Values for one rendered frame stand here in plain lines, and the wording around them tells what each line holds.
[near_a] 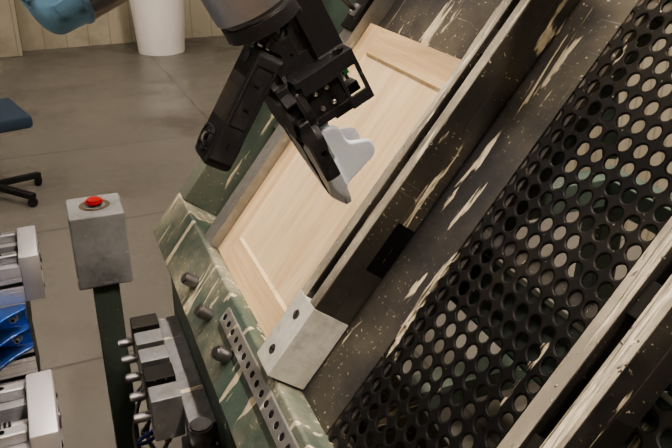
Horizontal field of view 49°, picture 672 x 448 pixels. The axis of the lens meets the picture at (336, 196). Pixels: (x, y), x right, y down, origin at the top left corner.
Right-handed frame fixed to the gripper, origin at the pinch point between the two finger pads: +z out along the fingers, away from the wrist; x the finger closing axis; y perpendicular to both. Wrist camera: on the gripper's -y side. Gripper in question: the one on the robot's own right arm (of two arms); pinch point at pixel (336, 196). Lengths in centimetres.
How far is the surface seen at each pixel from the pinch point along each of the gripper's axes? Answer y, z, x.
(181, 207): -18, 38, 97
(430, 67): 32, 17, 45
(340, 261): -0.2, 25.7, 26.0
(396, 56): 32, 17, 57
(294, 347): -12.9, 32.7, 24.6
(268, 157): 3, 28, 74
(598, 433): 7.0, 24.5, -21.7
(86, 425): -85, 104, 141
